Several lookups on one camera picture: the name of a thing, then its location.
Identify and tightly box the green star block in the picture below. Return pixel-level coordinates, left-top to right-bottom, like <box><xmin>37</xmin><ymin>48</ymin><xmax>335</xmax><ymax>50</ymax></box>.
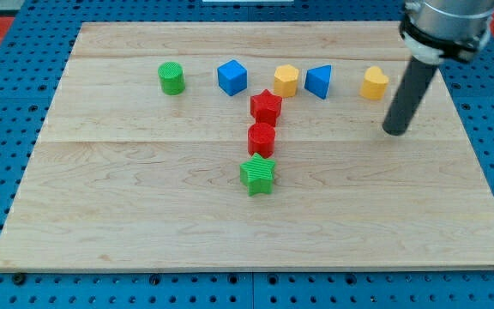
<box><xmin>239</xmin><ymin>153</ymin><xmax>276</xmax><ymax>196</ymax></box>

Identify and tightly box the red star block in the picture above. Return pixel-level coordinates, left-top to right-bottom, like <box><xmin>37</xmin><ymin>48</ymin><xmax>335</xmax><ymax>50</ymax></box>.
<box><xmin>250</xmin><ymin>89</ymin><xmax>282</xmax><ymax>127</ymax></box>

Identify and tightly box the light wooden board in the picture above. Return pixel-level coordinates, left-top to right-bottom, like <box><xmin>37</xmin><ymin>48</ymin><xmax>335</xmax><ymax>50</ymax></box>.
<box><xmin>0</xmin><ymin>21</ymin><xmax>494</xmax><ymax>273</ymax></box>

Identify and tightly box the red cylinder block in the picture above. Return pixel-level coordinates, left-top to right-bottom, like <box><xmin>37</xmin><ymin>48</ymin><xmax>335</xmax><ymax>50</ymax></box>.
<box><xmin>248</xmin><ymin>123</ymin><xmax>276</xmax><ymax>158</ymax></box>

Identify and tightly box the blue cube block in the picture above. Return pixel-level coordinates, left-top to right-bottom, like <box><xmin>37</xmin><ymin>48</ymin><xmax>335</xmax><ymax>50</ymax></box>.
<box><xmin>217</xmin><ymin>59</ymin><xmax>248</xmax><ymax>96</ymax></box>

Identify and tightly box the yellow hexagon block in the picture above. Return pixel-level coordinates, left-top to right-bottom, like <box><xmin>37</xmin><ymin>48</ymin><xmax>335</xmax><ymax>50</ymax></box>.
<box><xmin>274</xmin><ymin>64</ymin><xmax>299</xmax><ymax>98</ymax></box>

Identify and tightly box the blue triangle block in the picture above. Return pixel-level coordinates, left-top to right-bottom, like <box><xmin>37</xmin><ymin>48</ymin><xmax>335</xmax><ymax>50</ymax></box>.
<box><xmin>304</xmin><ymin>65</ymin><xmax>332</xmax><ymax>100</ymax></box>

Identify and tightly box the green cylinder block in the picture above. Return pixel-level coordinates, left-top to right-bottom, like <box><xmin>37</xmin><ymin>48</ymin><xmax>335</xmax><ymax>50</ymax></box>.
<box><xmin>158</xmin><ymin>62</ymin><xmax>185</xmax><ymax>95</ymax></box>

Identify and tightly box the yellow heart block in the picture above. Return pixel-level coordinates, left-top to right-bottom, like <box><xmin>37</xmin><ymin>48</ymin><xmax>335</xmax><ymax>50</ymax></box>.
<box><xmin>359</xmin><ymin>66</ymin><xmax>389</xmax><ymax>100</ymax></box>

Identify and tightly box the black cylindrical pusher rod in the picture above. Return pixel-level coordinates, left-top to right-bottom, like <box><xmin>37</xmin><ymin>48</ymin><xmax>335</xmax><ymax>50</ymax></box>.
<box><xmin>382</xmin><ymin>57</ymin><xmax>438</xmax><ymax>136</ymax></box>

